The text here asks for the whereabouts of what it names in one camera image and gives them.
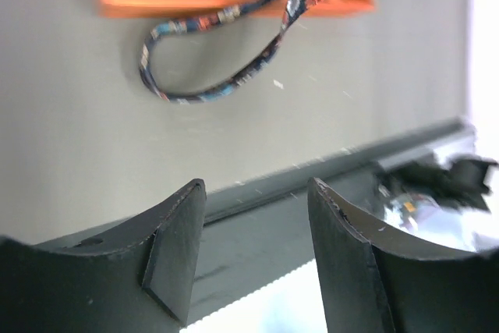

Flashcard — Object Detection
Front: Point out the navy floral tie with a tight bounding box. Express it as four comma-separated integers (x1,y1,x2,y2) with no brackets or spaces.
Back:
138,0,410,105

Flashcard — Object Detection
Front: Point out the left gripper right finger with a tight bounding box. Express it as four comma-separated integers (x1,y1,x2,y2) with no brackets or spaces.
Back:
307,178,498,332

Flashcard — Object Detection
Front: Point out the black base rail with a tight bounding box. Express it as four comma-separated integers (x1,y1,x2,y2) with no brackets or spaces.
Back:
180,120,476,332

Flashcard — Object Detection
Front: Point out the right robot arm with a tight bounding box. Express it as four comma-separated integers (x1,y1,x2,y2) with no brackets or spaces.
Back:
375,154,498,213

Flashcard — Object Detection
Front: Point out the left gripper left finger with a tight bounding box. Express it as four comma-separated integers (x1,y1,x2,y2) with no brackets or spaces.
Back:
1,179,206,332

